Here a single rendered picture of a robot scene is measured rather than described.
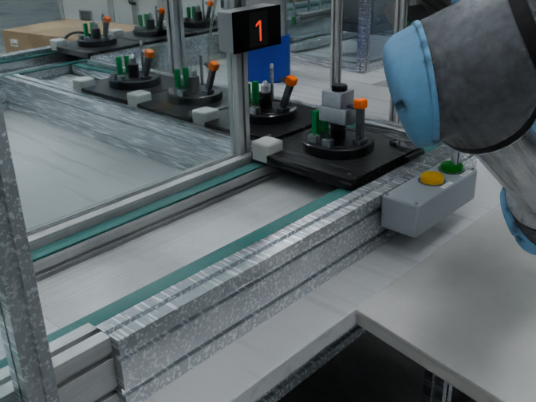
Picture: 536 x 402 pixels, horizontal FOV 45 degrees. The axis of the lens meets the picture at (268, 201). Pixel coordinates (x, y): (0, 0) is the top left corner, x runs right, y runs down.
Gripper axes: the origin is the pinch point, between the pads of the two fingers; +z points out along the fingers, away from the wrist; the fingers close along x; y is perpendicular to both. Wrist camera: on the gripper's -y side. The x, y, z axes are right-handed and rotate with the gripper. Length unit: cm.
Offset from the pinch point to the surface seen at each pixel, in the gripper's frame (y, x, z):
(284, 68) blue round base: -94, 61, 8
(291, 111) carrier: -40.4, 2.6, -0.5
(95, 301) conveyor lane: -19, -64, 7
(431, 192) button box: 2.5, -11.4, 2.6
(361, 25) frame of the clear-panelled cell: -81, 87, -4
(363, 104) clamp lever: -15.6, -6.1, -8.3
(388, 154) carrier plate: -11.7, -2.6, 1.5
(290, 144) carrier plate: -29.7, -10.1, 1.5
